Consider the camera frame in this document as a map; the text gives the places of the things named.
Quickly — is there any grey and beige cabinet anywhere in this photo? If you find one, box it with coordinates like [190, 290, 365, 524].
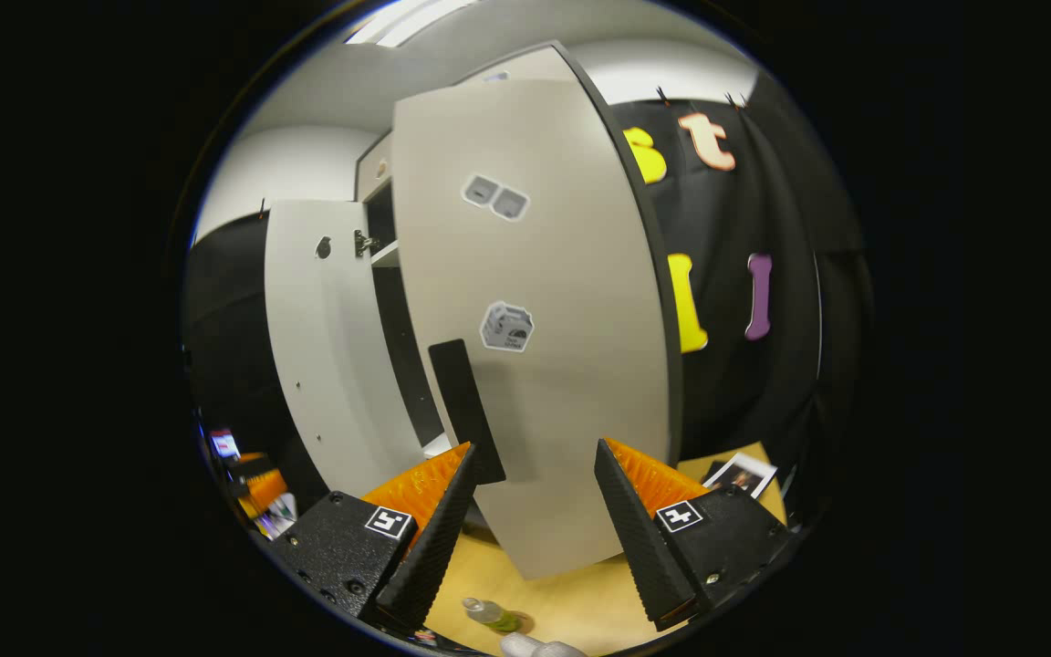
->
[354, 40, 684, 468]

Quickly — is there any green label plastic bottle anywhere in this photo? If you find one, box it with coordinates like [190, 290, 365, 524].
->
[462, 597, 524, 634]

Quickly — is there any beige cabinet door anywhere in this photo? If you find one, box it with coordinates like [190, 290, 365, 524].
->
[264, 199, 426, 498]
[391, 78, 672, 581]

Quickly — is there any large ceiling light panel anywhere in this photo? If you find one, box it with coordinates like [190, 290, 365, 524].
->
[346, 0, 481, 48]

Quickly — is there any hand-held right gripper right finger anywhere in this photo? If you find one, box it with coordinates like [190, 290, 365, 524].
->
[593, 437, 796, 632]

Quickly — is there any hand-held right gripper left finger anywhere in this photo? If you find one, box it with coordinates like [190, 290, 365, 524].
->
[270, 442, 479, 631]

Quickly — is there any black backdrop cloth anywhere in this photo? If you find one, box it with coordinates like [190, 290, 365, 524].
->
[183, 68, 873, 521]

